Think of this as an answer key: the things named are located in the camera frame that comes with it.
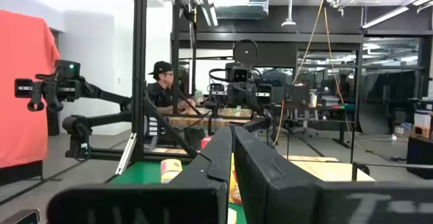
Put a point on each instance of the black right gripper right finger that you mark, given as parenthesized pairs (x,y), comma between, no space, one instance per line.
(287,197)

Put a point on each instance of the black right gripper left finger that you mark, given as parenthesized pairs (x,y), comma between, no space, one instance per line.
(142,203)

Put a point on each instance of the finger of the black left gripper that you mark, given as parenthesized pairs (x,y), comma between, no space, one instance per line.
(35,100)
(55,99)

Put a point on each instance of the yellow Corn Pops cereal box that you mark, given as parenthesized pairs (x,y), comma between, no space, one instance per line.
(234,183)
(170,170)

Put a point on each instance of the background black robot arm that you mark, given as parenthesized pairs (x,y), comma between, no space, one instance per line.
(240,88)

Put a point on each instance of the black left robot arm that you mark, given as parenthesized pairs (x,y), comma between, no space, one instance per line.
(108,97)

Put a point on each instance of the orange cloth cover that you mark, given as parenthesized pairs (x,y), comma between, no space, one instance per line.
(23,88)

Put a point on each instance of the silver metal bar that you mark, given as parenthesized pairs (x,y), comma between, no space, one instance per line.
(126,153)

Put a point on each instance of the person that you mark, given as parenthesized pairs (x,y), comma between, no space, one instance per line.
(162,92)

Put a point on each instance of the wooden background table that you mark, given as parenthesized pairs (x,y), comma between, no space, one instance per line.
(189,120)

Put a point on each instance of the black case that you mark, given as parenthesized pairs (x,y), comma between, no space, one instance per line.
(419,156)

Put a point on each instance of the white storage box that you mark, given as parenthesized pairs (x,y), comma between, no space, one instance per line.
(423,122)

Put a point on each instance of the white pendant lamp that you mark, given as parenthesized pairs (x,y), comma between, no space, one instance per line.
(289,22)

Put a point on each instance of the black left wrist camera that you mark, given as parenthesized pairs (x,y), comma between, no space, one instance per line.
(67,69)

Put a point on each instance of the black aluminium table frame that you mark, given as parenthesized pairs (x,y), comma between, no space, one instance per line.
(138,48)

